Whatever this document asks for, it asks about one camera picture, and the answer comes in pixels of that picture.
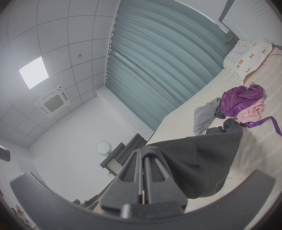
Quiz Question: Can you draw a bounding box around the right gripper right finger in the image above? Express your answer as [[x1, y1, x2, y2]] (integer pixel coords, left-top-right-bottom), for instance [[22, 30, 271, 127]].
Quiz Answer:
[[143, 156, 187, 213]]

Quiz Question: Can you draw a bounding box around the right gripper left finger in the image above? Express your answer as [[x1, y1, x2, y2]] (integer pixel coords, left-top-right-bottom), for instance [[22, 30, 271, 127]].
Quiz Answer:
[[100, 148, 143, 219]]

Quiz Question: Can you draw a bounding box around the black T-shirt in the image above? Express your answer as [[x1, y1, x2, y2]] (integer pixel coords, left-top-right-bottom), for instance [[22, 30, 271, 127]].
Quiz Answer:
[[142, 118, 244, 199]]

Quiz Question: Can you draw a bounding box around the bed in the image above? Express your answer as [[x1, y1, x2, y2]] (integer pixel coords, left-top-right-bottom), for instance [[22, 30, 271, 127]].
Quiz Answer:
[[145, 0, 282, 214]]

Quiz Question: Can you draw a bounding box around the black chest of drawers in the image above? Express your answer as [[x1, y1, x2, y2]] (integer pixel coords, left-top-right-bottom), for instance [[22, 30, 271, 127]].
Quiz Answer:
[[99, 133, 148, 177]]

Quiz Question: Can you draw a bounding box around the round white mirror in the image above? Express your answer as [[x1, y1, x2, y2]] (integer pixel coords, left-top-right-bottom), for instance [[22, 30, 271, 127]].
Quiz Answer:
[[96, 140, 113, 156]]

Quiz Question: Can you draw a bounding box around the grey garment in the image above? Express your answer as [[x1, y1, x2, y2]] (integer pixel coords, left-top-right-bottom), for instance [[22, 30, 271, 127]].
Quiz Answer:
[[193, 97, 221, 136]]

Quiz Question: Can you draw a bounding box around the black shiny garment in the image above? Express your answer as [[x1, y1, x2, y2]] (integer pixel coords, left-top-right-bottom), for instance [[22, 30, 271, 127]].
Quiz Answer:
[[214, 107, 227, 120]]

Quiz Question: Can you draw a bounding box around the ceiling air conditioner vent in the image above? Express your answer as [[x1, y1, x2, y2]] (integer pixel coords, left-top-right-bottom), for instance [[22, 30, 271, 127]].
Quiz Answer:
[[34, 85, 71, 118]]

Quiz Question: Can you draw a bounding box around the purple garment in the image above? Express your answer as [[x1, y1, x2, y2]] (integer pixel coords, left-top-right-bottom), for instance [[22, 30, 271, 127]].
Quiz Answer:
[[221, 85, 282, 138]]

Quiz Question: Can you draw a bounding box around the pink garment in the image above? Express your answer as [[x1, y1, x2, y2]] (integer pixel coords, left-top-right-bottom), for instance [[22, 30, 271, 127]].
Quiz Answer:
[[237, 98, 266, 124]]

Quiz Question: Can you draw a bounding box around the blue-green curtain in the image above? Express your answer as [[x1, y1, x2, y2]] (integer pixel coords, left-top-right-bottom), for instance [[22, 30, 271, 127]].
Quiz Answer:
[[105, 0, 230, 132]]

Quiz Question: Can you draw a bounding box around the square ceiling light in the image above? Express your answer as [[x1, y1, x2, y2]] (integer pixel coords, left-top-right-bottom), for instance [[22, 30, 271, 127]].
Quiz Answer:
[[19, 57, 49, 89]]

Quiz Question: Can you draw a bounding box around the white printed pillow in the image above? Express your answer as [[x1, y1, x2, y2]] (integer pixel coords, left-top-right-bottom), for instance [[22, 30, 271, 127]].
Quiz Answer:
[[223, 39, 273, 84]]

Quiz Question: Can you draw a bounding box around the grey bedside table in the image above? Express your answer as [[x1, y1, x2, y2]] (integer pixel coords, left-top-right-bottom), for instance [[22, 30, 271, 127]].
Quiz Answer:
[[223, 31, 235, 45]]

